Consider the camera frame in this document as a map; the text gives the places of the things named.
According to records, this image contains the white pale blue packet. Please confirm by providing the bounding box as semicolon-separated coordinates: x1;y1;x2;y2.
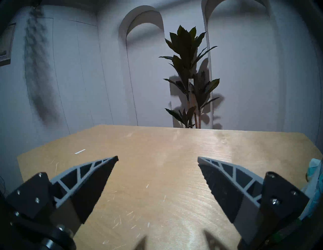
300;176;323;220

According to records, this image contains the tall dark green plant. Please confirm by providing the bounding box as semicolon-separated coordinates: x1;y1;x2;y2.
159;25;220;129

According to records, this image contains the framed wall picture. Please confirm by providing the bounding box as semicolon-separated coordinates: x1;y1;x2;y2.
0;22;16;67

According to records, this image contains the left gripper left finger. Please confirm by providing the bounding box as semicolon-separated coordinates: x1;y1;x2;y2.
6;156;118;233

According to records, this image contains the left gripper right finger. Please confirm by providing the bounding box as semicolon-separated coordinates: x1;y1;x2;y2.
198;157;309;244

